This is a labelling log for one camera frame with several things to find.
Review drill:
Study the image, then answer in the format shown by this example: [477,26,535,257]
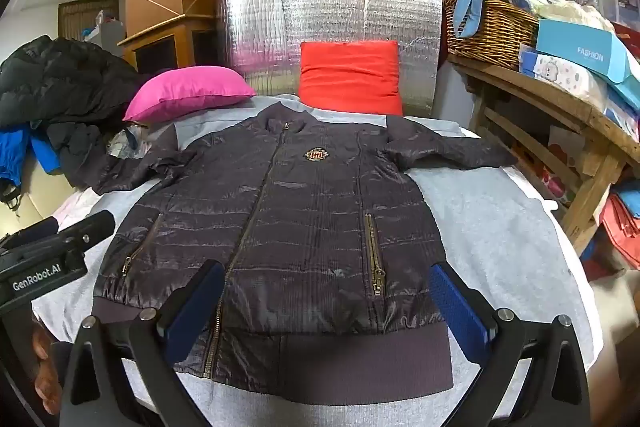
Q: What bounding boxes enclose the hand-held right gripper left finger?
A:
[59,259,227,427]

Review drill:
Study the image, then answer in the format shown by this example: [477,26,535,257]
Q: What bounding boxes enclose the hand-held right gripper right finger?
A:
[428,262,593,427]

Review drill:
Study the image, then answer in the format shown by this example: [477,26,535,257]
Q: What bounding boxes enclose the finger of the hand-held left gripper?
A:
[57,209,117,253]
[4,217,58,249]

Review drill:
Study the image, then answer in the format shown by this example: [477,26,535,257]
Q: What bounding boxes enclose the dark quilted zip jacket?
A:
[92,102,519,406]

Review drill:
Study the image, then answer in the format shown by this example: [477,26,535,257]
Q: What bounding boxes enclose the person's left hand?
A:
[31,322,64,415]

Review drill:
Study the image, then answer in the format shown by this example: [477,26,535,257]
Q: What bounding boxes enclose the beige leather sofa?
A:
[0,157,78,238]

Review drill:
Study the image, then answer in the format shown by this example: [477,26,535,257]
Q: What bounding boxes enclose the blue garment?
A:
[0,122,63,188]

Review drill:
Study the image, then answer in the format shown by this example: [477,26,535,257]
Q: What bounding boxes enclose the grey blanket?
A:
[32,94,593,427]

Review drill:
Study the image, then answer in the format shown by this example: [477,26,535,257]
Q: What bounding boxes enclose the white bed sheet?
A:
[510,167,607,368]

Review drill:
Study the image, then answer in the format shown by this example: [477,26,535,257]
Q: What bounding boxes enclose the black puffer jacket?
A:
[0,35,147,188]

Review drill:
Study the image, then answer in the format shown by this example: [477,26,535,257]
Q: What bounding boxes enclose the pink pillow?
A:
[122,66,257,122]

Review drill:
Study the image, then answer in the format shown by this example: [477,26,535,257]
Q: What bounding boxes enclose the red bag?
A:
[599,194,640,271]

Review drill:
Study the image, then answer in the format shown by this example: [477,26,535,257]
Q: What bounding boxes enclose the wooden table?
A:
[446,53,640,258]

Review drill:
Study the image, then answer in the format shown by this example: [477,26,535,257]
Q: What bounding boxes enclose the white printed box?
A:
[517,44,608,110]

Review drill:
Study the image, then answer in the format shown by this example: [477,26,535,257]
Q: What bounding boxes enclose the red pillow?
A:
[298,40,404,116]

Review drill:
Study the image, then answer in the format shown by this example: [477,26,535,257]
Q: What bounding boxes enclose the silver insulation mat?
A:
[216,0,444,118]

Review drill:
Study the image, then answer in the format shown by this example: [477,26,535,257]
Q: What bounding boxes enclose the wicker basket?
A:
[444,0,542,70]

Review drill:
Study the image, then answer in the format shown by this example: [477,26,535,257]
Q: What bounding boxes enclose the blue cardboard box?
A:
[535,19,640,110]

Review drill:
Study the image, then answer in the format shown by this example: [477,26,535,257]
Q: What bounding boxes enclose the cream cloth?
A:
[537,2,617,34]

